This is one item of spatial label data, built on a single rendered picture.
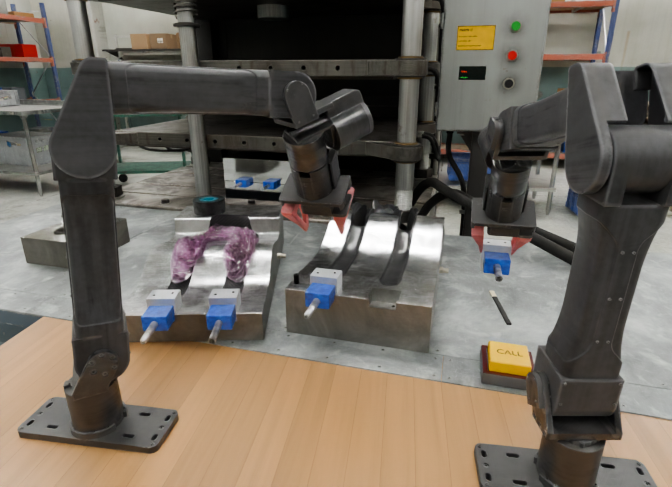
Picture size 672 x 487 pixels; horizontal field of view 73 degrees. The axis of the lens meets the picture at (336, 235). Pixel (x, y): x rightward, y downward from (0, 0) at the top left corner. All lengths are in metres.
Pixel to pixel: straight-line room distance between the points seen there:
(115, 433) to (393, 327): 0.44
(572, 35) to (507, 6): 6.03
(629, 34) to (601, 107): 7.28
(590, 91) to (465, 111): 1.09
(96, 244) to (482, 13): 1.28
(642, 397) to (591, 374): 0.29
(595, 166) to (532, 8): 1.15
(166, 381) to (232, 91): 0.46
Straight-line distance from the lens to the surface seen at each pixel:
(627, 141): 0.47
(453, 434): 0.69
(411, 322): 0.80
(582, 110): 0.49
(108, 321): 0.63
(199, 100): 0.58
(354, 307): 0.80
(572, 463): 0.61
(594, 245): 0.50
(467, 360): 0.82
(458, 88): 1.56
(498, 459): 0.66
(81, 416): 0.71
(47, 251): 1.32
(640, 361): 0.94
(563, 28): 7.56
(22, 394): 0.87
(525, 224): 0.80
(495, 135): 0.70
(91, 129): 0.55
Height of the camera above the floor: 1.26
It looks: 20 degrees down
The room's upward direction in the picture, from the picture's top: straight up
